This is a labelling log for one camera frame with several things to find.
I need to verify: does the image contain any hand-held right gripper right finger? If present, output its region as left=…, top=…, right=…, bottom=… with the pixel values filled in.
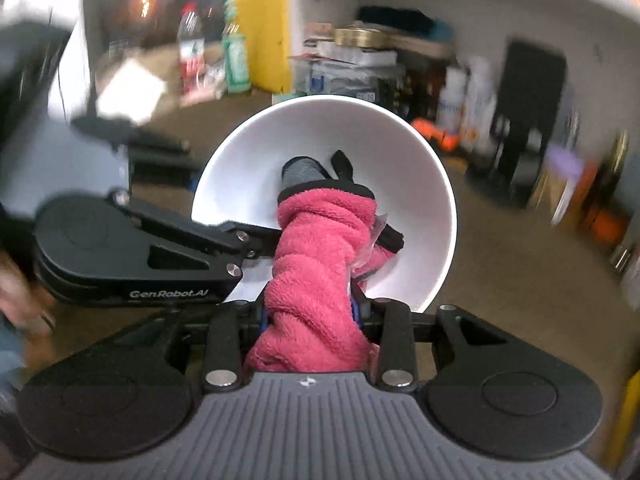
left=350, top=297, right=512, bottom=395

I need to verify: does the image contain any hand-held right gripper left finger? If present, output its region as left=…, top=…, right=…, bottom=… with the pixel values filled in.
left=162, top=300, right=269, bottom=395

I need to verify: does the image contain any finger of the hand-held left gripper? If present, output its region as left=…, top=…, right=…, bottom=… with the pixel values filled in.
left=71, top=114, right=195, bottom=162
left=112, top=189, right=282, bottom=286

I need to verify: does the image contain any pink cleaning cloth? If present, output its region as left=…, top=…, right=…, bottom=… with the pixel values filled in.
left=244, top=150, right=407, bottom=374

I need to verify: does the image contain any white bowl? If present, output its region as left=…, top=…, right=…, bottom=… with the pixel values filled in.
left=191, top=95, right=457, bottom=314

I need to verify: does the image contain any person's left hand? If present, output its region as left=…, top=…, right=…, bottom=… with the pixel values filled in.
left=0, top=249, right=57, bottom=335

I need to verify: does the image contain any white paper sheet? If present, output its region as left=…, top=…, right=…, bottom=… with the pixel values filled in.
left=94, top=57, right=169, bottom=124

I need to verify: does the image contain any red label soda bottle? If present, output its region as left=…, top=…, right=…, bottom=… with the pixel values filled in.
left=177, top=2, right=207, bottom=95

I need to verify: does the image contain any green plastic bottle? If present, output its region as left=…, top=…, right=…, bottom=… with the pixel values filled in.
left=221, top=0, right=252, bottom=94

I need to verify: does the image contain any yellow box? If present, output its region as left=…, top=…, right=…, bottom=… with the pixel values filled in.
left=234, top=0, right=294, bottom=94

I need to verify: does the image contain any orange plastic tool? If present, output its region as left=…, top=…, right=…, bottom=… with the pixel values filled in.
left=411, top=118, right=463, bottom=153

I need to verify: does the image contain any stack of clear plastic packets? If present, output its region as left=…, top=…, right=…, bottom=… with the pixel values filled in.
left=300, top=51, right=401, bottom=106

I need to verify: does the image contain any white bottle blue label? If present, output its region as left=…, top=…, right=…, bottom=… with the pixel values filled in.
left=437, top=67, right=469, bottom=134

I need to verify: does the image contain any gold round tin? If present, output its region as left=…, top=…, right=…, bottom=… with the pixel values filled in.
left=333, top=26, right=396, bottom=49

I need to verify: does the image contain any white bottle orange label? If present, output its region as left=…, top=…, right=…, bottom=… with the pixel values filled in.
left=467, top=57, right=497, bottom=157

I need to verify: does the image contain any purple lid swab jar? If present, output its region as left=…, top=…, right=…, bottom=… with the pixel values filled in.
left=542, top=142, right=586, bottom=226

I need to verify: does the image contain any orange and black jar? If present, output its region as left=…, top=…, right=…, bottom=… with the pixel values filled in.
left=580, top=207, right=632, bottom=249

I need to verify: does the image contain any black phone stand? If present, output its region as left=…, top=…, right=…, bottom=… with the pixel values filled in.
left=492, top=39, right=568, bottom=181

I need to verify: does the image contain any dark folded cloth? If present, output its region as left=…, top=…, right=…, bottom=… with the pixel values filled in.
left=356, top=5, right=453, bottom=41

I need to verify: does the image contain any yellow plastic item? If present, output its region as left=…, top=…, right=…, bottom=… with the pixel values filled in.
left=606, top=364, right=640, bottom=467

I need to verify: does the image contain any dark bottle gold cap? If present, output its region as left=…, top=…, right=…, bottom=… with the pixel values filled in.
left=599, top=129, right=630, bottom=221

